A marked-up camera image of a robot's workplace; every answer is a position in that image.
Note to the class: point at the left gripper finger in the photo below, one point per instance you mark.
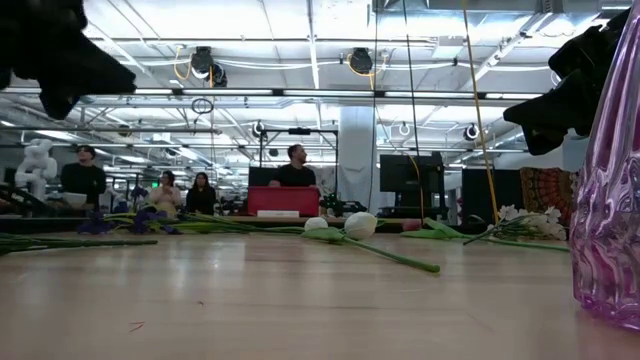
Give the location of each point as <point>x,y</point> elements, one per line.
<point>95,75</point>
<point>57,102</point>

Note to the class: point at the overhead light bar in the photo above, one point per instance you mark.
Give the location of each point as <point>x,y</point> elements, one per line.
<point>300,92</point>

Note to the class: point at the white pillar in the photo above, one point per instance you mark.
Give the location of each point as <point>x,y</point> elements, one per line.
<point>357,160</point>

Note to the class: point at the white label box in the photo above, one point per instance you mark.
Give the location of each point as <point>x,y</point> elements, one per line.
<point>277,214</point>

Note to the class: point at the black frame stand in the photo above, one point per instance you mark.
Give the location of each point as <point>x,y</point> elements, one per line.
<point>300,131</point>

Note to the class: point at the purple artificial flower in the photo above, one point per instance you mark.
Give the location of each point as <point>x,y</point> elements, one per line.
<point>95,226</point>
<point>145,220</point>

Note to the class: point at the white blossom sprig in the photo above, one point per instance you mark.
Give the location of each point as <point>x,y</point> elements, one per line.
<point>535,220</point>

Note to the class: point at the person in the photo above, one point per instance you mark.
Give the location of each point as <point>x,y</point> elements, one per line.
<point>82,180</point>
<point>201,199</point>
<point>166,196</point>
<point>295,176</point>

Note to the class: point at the white bowl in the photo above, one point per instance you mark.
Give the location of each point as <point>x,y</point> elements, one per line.
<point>75,199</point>

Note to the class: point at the orange patterned tapestry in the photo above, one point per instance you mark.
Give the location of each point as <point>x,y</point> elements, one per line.
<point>547,192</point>

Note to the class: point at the red plastic bin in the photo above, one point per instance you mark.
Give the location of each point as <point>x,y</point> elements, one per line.
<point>283,200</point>

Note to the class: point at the white artificial tulip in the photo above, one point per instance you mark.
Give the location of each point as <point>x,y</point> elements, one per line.
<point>360,226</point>
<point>316,224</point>

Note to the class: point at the purple glass vase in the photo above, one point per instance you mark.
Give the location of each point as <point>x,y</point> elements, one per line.
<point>607,225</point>

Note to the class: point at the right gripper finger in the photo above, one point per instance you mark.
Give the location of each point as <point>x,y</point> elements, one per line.
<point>560,112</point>
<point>537,141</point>

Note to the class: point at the green flower stems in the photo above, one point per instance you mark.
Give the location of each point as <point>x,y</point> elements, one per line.
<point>75,243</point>

